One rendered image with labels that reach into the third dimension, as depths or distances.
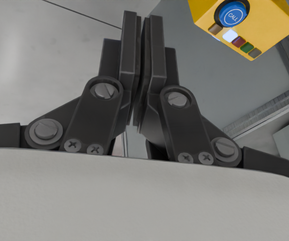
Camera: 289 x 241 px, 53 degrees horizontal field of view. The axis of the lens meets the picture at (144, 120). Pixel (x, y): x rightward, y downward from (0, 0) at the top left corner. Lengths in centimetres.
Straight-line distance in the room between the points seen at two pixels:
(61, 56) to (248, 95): 137
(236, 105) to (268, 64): 16
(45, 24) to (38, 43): 16
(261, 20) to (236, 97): 53
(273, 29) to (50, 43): 159
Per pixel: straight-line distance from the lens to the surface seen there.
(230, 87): 106
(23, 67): 217
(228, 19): 49
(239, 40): 54
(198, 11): 50
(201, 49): 125
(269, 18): 53
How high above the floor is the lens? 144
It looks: 33 degrees down
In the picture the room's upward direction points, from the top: 174 degrees clockwise
